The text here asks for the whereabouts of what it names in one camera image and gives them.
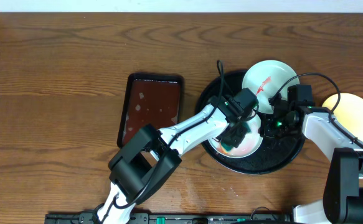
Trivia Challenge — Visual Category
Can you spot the green yellow sponge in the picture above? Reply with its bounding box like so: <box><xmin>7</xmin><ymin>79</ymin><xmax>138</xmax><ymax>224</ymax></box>
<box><xmin>220</xmin><ymin>123</ymin><xmax>253</xmax><ymax>154</ymax></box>

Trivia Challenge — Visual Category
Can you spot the light green plate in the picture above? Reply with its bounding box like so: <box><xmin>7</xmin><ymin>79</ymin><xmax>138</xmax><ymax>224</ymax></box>
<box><xmin>209</xmin><ymin>115</ymin><xmax>263</xmax><ymax>158</ymax></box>
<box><xmin>242</xmin><ymin>60</ymin><xmax>297</xmax><ymax>114</ymax></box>

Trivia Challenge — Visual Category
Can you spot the yellow plate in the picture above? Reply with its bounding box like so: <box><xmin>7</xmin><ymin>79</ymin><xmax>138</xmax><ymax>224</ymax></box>
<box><xmin>334</xmin><ymin>93</ymin><xmax>363</xmax><ymax>141</ymax></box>

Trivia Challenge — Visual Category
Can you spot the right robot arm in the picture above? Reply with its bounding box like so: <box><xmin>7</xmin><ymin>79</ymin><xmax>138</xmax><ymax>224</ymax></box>
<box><xmin>261</xmin><ymin>100</ymin><xmax>363</xmax><ymax>223</ymax></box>

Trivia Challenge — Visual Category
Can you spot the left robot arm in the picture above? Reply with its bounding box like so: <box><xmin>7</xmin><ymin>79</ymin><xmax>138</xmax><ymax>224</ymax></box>
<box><xmin>95</xmin><ymin>96</ymin><xmax>258</xmax><ymax>223</ymax></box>

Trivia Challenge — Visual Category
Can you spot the round black tray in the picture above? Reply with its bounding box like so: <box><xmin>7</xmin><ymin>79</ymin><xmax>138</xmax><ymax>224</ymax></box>
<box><xmin>194</xmin><ymin>70</ymin><xmax>305</xmax><ymax>175</ymax></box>

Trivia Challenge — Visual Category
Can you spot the rectangular brown water tray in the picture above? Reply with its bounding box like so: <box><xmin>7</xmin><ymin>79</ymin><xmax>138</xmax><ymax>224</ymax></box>
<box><xmin>116</xmin><ymin>72</ymin><xmax>184</xmax><ymax>148</ymax></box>

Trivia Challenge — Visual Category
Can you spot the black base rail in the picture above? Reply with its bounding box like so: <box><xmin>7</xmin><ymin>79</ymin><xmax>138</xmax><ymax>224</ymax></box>
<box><xmin>44</xmin><ymin>204</ymin><xmax>293</xmax><ymax>224</ymax></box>

